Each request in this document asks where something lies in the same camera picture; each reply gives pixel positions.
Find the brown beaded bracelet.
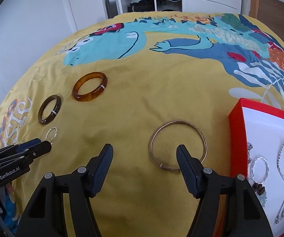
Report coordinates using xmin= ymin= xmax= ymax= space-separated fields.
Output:
xmin=251 ymin=182 xmax=267 ymax=208

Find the silver wrist watch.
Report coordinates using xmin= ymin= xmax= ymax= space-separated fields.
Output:
xmin=247 ymin=142 xmax=253 ymax=164

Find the twisted silver bangle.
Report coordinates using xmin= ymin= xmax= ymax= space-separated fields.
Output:
xmin=249 ymin=156 xmax=270 ymax=184

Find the thin gold metal bangle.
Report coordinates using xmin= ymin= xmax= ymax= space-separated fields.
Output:
xmin=148 ymin=120 xmax=208 ymax=172

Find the red shallow jewelry box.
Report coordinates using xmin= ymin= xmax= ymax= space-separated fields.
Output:
xmin=229 ymin=98 xmax=284 ymax=236

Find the white bedroom door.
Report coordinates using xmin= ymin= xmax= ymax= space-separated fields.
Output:
xmin=69 ymin=0 xmax=108 ymax=31

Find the blue white gloved left hand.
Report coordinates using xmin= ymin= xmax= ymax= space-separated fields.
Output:
xmin=0 ymin=183 xmax=21 ymax=236

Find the dark brown resin bangle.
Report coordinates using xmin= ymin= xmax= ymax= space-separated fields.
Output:
xmin=37 ymin=94 xmax=62 ymax=125

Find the amber orange resin bangle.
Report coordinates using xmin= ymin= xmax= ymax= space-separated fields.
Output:
xmin=72 ymin=72 xmax=108 ymax=102

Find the yellow dinosaur print bedspread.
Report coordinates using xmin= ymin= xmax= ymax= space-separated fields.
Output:
xmin=0 ymin=12 xmax=284 ymax=236

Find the wooden headboard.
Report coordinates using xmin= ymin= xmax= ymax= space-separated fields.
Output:
xmin=249 ymin=0 xmax=284 ymax=41

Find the small twisted silver ring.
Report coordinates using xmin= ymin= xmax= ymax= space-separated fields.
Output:
xmin=44 ymin=126 xmax=58 ymax=145

